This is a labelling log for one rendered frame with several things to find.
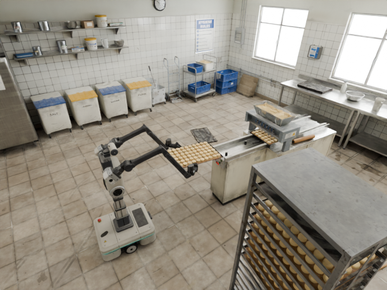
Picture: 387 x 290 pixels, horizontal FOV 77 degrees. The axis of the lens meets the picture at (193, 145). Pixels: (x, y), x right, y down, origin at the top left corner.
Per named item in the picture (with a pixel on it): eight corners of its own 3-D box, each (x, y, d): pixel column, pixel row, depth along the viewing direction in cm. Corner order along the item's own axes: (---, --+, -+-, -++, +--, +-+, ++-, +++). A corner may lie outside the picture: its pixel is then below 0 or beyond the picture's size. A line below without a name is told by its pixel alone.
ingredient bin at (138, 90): (134, 117, 596) (130, 87, 555) (125, 107, 641) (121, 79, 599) (154, 112, 621) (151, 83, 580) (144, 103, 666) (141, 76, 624)
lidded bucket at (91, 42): (96, 47, 534) (94, 37, 523) (99, 49, 518) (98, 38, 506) (84, 48, 522) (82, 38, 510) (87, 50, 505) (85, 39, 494)
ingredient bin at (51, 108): (48, 140, 501) (35, 106, 459) (41, 128, 542) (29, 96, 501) (75, 132, 529) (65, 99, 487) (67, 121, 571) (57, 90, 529)
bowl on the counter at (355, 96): (340, 98, 482) (342, 92, 475) (348, 95, 498) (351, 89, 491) (357, 104, 460) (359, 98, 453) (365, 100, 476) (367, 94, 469)
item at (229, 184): (244, 179, 408) (252, 133, 359) (258, 191, 383) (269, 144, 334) (209, 193, 378) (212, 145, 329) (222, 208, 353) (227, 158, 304)
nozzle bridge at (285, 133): (258, 126, 389) (262, 106, 371) (295, 148, 337) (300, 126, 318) (242, 130, 375) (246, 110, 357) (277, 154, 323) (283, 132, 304)
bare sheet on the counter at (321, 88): (297, 84, 539) (297, 83, 538) (307, 81, 559) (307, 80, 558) (322, 92, 498) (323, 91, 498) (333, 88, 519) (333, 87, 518)
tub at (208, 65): (203, 65, 705) (203, 58, 694) (214, 69, 679) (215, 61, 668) (194, 68, 684) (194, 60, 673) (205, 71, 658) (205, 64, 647)
